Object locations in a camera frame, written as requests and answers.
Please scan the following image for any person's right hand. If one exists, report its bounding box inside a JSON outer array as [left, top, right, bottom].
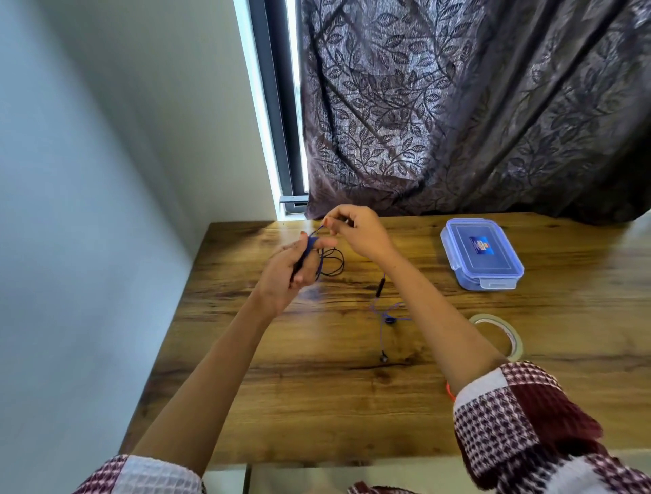
[[322, 204, 401, 264]]

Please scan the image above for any person's left forearm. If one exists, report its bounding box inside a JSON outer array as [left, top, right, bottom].
[[130, 298, 287, 477]]

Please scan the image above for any person's left hand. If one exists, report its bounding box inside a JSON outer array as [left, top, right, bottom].
[[253, 234, 339, 319]]

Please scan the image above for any person's right forearm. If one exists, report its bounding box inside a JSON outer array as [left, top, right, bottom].
[[379, 249, 510, 397]]

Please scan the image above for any dark window frame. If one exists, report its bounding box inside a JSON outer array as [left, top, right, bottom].
[[233, 0, 310, 215]]

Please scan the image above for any dark leaf pattern curtain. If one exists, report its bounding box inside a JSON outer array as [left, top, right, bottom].
[[297, 0, 651, 226]]

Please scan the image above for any maroon white checked shirt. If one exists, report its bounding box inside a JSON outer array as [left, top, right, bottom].
[[73, 360, 651, 494]]

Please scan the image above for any blue clear plastic lunch box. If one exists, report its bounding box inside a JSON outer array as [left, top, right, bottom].
[[440, 218, 525, 292]]

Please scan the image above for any blue earphone cable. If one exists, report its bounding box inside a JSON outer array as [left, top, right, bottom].
[[290, 224, 413, 363]]

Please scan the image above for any clear adhesive tape roll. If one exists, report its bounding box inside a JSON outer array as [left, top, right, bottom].
[[468, 313, 525, 363]]

